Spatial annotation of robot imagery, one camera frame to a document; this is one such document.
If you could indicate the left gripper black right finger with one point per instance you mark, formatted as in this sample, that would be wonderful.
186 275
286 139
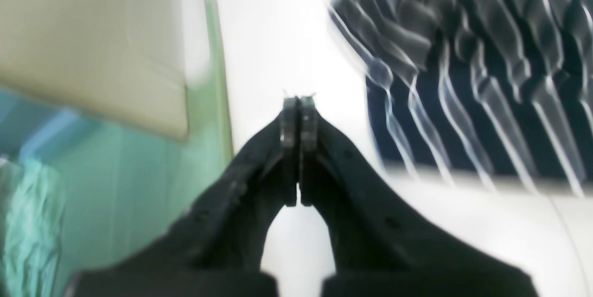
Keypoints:
382 247

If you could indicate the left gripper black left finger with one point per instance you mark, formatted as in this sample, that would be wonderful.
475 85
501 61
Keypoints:
215 249

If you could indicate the navy white striped t-shirt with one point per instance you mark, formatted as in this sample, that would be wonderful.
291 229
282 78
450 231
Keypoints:
496 88

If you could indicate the pale green bin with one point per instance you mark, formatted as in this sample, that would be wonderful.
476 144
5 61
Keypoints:
86 193

